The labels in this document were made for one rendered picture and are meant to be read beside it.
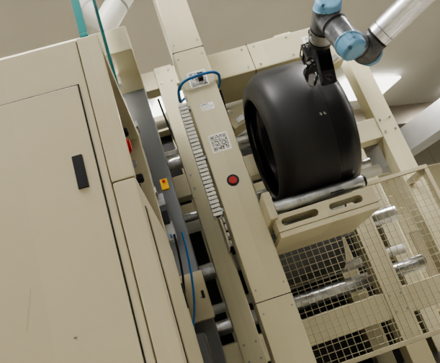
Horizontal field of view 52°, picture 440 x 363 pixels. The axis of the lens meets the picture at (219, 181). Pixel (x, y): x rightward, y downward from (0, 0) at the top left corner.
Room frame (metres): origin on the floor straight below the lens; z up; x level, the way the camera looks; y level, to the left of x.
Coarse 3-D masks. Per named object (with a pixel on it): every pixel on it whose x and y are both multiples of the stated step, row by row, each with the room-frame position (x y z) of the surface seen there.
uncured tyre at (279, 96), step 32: (288, 64) 1.51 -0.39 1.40; (256, 96) 1.46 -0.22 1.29; (288, 96) 1.40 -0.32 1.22; (320, 96) 1.40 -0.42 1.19; (256, 128) 1.87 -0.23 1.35; (288, 128) 1.40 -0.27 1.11; (320, 128) 1.42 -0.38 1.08; (352, 128) 1.45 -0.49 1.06; (256, 160) 1.87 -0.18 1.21; (288, 160) 1.46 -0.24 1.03; (320, 160) 1.46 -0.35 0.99; (352, 160) 1.50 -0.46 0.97; (288, 192) 1.57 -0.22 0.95
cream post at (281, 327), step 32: (160, 0) 1.57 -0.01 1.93; (192, 32) 1.58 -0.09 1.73; (192, 64) 1.57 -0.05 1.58; (192, 96) 1.57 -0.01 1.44; (224, 128) 1.58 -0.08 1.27; (224, 160) 1.57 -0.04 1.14; (224, 192) 1.57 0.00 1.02; (256, 224) 1.58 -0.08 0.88; (256, 256) 1.57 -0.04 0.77; (256, 288) 1.57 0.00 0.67; (288, 288) 1.58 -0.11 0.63; (288, 320) 1.57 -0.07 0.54; (288, 352) 1.57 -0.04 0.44
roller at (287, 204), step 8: (360, 176) 1.54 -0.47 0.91; (328, 184) 1.54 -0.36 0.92; (336, 184) 1.53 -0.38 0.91; (344, 184) 1.53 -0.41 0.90; (352, 184) 1.53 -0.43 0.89; (360, 184) 1.54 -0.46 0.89; (304, 192) 1.53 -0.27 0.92; (312, 192) 1.52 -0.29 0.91; (320, 192) 1.52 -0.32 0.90; (328, 192) 1.53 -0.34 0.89; (336, 192) 1.53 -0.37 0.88; (344, 192) 1.55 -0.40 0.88; (280, 200) 1.51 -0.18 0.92; (288, 200) 1.51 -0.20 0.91; (296, 200) 1.51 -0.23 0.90; (304, 200) 1.52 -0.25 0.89; (312, 200) 1.53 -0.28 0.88; (320, 200) 1.54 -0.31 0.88; (280, 208) 1.51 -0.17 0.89; (288, 208) 1.52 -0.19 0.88
